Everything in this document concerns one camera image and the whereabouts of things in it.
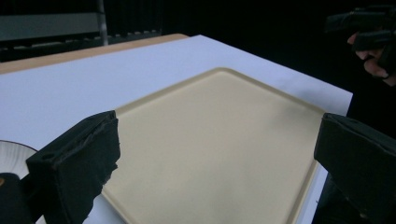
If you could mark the white bowl with dark rim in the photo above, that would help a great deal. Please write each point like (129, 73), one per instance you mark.
(12, 160)

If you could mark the beige plastic tray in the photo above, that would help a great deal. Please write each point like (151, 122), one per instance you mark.
(218, 140)

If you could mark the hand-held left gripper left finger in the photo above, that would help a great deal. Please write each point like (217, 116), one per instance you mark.
(74, 165)

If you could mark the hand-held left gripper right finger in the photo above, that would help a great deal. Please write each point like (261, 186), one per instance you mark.
(361, 161)

